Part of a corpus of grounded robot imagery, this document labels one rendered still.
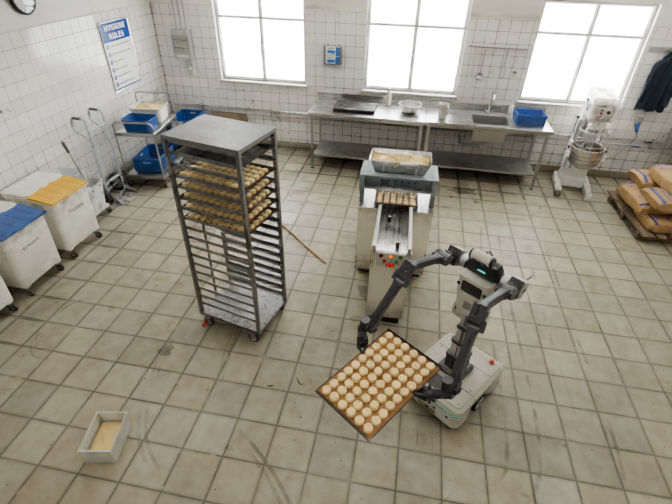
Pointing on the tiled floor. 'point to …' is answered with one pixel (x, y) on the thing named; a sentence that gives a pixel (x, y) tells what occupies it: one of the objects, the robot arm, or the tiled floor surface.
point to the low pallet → (635, 220)
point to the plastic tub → (105, 437)
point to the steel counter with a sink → (471, 118)
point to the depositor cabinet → (422, 217)
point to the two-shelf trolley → (147, 143)
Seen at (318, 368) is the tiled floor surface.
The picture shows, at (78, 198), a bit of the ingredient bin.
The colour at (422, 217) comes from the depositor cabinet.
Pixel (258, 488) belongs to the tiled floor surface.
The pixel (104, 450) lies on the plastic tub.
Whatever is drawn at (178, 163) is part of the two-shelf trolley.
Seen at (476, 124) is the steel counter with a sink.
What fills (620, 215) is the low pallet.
